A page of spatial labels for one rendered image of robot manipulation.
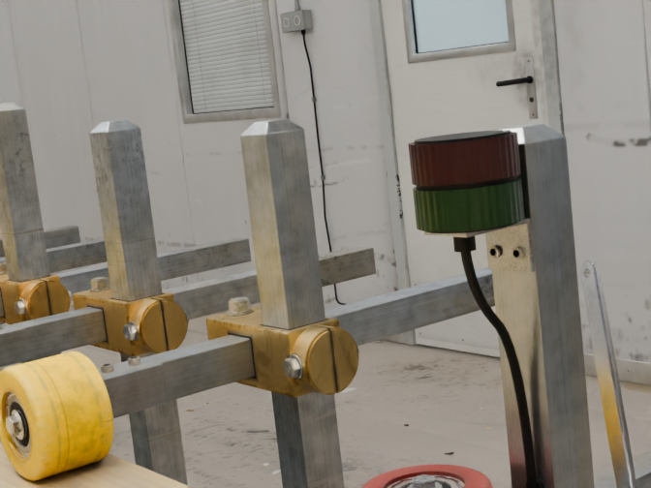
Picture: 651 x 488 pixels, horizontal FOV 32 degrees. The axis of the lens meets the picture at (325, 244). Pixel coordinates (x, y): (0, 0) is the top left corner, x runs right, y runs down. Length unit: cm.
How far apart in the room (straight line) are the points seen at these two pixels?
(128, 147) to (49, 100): 652
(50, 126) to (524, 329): 702
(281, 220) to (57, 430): 22
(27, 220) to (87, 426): 52
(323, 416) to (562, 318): 27
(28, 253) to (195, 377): 47
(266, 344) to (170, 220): 556
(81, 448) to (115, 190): 32
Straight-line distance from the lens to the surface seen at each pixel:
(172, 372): 86
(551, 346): 67
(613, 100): 400
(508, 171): 62
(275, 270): 86
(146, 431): 110
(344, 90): 501
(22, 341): 107
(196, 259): 144
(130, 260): 107
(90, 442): 81
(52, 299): 128
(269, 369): 88
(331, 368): 85
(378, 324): 97
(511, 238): 66
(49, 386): 80
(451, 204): 62
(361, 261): 127
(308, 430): 88
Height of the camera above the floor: 115
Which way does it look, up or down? 8 degrees down
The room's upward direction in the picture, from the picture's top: 6 degrees counter-clockwise
